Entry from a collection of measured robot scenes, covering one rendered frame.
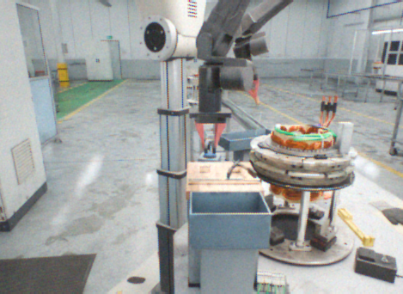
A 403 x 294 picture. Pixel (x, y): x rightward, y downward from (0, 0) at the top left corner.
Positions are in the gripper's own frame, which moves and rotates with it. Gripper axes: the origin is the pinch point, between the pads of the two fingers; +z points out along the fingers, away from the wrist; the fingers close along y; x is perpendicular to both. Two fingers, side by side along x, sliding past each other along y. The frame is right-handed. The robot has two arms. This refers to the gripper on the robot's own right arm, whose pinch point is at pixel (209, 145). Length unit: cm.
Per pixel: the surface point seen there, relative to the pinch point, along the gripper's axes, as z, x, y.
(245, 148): 12.9, 37.1, 17.1
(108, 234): 116, 135, -70
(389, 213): 36, 25, 71
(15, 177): 78, 165, -151
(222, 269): 23.5, -17.8, 1.8
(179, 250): 37.4, 7.6, -8.7
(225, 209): 13.5, -8.8, 3.4
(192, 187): 8.8, -6.4, -4.6
